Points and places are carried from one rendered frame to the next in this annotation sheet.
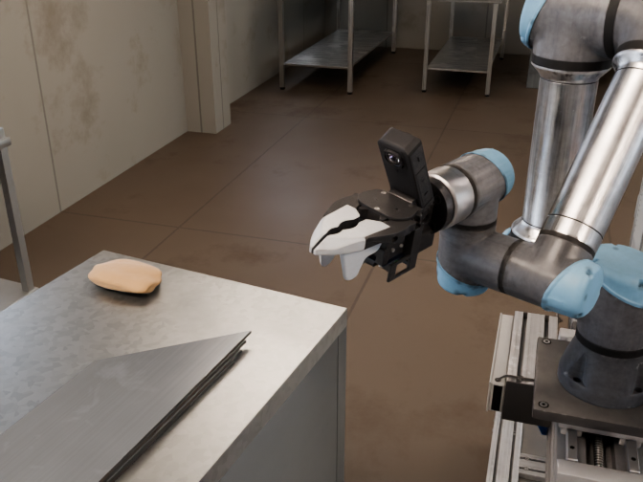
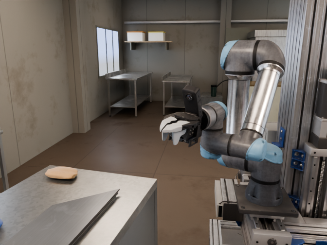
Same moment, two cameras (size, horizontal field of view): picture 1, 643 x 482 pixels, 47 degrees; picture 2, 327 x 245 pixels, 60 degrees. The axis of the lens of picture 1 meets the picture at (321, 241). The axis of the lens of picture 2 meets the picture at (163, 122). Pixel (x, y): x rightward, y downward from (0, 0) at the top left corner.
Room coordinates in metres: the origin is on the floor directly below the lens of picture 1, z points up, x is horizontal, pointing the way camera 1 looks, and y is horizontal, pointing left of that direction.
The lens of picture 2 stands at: (0.01, 0.11, 1.65)
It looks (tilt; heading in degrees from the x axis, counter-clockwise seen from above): 14 degrees down; 351
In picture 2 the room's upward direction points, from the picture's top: straight up
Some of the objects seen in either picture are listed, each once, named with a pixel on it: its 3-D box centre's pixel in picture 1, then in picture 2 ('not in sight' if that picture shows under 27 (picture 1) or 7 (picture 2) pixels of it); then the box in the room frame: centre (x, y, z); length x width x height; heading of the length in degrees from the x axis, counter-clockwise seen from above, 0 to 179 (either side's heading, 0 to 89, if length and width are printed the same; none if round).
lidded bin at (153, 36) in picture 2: not in sight; (156, 36); (8.79, -1.05, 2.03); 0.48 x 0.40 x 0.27; 73
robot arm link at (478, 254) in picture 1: (476, 254); (215, 142); (0.90, -0.21, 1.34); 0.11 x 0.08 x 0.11; 47
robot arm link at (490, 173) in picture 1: (472, 185); (212, 114); (0.92, -0.20, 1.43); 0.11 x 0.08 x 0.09; 137
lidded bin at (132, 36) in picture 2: not in sight; (136, 36); (8.97, -0.45, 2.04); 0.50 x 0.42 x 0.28; 73
